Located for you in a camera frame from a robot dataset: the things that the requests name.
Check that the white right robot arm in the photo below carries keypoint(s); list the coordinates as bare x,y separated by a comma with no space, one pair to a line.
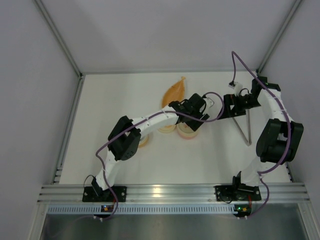
279,139

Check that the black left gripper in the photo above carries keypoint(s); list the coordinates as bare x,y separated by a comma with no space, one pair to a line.
199,122

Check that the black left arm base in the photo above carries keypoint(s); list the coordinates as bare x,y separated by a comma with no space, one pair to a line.
95,195

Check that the cream bowl orange base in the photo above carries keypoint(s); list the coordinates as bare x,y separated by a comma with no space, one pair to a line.
143,141

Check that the left aluminium frame post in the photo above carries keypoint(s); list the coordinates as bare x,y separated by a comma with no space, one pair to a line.
39,4

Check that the cream lid orange smiley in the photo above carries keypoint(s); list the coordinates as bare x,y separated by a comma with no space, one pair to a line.
167,129

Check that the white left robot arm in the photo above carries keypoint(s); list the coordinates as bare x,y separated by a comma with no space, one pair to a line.
123,141

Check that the grey slotted cable duct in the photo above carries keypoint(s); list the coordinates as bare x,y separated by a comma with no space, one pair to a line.
144,209

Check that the aluminium frame post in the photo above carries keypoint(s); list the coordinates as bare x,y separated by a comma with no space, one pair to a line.
39,4
279,34

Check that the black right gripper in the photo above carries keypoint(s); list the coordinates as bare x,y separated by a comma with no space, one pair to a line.
231,107

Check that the aluminium mounting rail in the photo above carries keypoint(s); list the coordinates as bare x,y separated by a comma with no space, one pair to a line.
170,193

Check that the right aluminium frame post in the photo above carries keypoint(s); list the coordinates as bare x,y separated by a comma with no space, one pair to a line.
279,34

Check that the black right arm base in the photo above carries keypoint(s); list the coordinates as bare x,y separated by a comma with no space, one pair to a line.
232,193

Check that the orange boat-shaped dish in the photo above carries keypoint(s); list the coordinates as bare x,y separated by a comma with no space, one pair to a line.
175,93

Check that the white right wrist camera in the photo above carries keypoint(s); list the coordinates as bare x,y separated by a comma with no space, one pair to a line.
236,86

